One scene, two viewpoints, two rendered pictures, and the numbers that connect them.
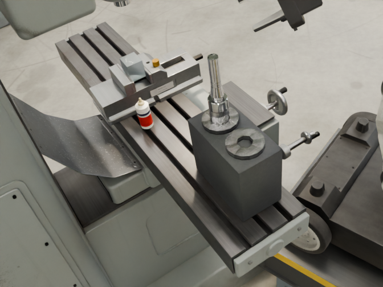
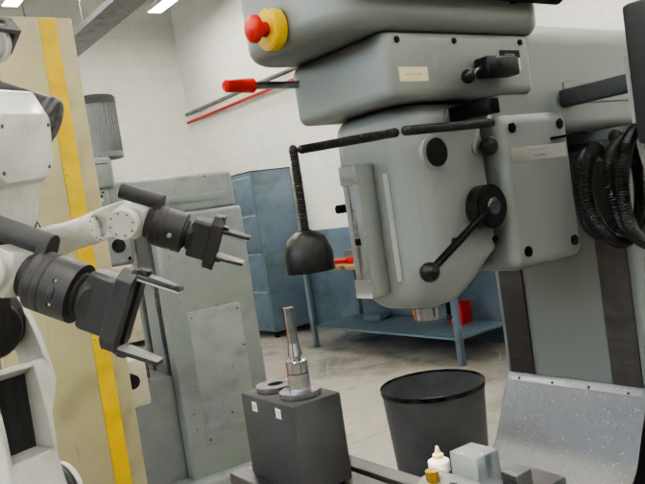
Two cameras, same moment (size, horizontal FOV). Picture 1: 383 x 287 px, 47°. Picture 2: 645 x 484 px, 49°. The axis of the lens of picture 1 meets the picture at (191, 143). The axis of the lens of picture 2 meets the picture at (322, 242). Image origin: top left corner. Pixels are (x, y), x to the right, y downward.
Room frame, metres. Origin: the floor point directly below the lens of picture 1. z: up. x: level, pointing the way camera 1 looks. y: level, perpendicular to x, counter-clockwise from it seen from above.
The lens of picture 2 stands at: (2.25, -0.27, 1.50)
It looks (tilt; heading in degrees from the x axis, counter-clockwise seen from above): 3 degrees down; 169
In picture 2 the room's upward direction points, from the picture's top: 8 degrees counter-clockwise
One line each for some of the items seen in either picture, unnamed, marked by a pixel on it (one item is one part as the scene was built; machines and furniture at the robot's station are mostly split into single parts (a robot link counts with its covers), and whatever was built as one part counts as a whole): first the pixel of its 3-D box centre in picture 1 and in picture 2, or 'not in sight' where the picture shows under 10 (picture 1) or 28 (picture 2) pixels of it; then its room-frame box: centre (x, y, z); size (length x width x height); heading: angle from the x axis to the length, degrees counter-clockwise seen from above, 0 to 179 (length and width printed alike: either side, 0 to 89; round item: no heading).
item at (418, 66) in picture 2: not in sight; (413, 81); (1.10, 0.15, 1.68); 0.34 x 0.24 x 0.10; 115
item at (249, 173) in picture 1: (235, 158); (294, 431); (0.73, -0.10, 1.02); 0.22 x 0.12 x 0.20; 24
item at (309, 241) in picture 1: (301, 228); not in sight; (0.81, -0.32, 0.50); 0.20 x 0.05 x 0.20; 44
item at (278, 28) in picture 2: not in sight; (271, 29); (1.21, -0.10, 1.76); 0.06 x 0.02 x 0.06; 25
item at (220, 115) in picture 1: (219, 109); (298, 376); (0.78, -0.08, 1.14); 0.05 x 0.05 x 0.06
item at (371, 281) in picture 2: not in sight; (364, 230); (1.16, 0.01, 1.45); 0.04 x 0.04 x 0.21; 25
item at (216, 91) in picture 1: (215, 77); (291, 333); (0.78, -0.08, 1.24); 0.03 x 0.03 x 0.11
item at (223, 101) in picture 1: (218, 98); (296, 362); (0.78, -0.08, 1.18); 0.05 x 0.05 x 0.01
